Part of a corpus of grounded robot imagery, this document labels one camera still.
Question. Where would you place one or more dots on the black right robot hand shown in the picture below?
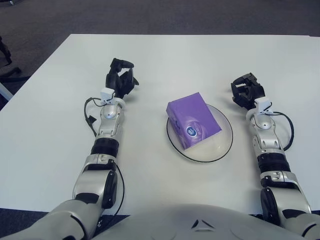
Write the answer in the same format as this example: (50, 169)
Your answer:
(248, 91)

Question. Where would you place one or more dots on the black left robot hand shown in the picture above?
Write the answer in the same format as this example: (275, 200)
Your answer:
(117, 80)

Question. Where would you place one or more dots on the purple tissue paper pack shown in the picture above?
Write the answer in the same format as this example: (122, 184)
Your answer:
(195, 117)

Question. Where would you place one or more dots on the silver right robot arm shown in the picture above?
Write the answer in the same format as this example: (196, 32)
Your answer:
(272, 152)

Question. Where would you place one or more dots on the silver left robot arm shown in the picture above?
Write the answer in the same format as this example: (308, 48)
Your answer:
(100, 155)

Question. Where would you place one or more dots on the clear glass plate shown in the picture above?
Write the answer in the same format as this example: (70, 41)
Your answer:
(212, 152)

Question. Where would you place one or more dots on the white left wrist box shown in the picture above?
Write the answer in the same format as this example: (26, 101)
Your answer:
(107, 95)

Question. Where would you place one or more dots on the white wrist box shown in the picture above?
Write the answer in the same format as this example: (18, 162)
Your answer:
(263, 105)
(107, 95)

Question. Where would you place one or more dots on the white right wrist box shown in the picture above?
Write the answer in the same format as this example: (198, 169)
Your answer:
(263, 105)

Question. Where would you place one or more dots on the black office chair base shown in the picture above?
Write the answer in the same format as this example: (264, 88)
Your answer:
(6, 67)

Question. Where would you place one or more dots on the white bar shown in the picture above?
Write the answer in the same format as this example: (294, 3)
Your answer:
(5, 88)

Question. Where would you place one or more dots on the grey robot torso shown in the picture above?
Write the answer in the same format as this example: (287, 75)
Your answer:
(187, 222)

